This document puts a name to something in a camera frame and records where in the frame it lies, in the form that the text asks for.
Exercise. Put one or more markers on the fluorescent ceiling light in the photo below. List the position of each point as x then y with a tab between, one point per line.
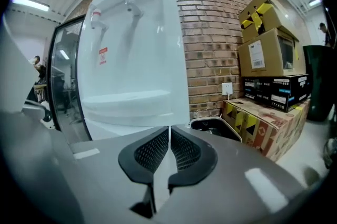
30	4
317	1

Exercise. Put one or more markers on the white water dispenser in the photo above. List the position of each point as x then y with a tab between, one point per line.
131	60

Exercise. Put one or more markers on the red warning sticker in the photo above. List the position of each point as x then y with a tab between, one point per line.
103	56

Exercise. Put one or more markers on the printed brown cardboard box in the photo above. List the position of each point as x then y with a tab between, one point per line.
273	133

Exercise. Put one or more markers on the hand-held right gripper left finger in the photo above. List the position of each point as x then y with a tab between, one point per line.
105	181

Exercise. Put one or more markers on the white red-capped tap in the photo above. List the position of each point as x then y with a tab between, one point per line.
97	19

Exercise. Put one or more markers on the small white waste bin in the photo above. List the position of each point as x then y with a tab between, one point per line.
223	128

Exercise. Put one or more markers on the dark green round bin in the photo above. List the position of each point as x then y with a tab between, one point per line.
321	83

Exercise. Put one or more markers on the cardboard box white label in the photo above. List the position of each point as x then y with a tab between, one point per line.
268	54

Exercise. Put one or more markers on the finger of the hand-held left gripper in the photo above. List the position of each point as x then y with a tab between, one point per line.
13	81
44	170

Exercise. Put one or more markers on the cardboard box yellow tape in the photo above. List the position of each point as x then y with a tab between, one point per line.
268	10

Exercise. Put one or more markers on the black printed carton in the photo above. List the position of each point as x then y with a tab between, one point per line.
276	91

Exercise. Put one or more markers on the white wall socket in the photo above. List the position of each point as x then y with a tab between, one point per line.
227	89

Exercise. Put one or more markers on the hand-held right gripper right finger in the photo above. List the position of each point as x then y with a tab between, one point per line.
231	186

